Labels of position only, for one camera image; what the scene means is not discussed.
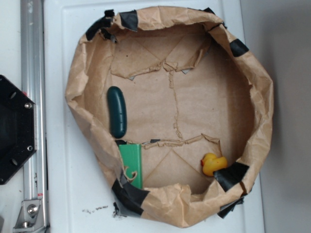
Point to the yellow rubber duck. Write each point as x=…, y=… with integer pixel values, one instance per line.
x=211, y=163

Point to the brown paper bag bin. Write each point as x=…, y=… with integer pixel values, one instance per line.
x=190, y=88

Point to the dark green oblong toy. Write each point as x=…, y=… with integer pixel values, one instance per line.
x=117, y=112

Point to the green rectangular block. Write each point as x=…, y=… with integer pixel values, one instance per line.
x=131, y=156

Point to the aluminium extrusion rail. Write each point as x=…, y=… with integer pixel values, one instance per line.
x=33, y=83

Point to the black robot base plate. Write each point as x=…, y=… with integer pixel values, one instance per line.
x=17, y=129

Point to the metal corner bracket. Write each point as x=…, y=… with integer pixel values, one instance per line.
x=30, y=218

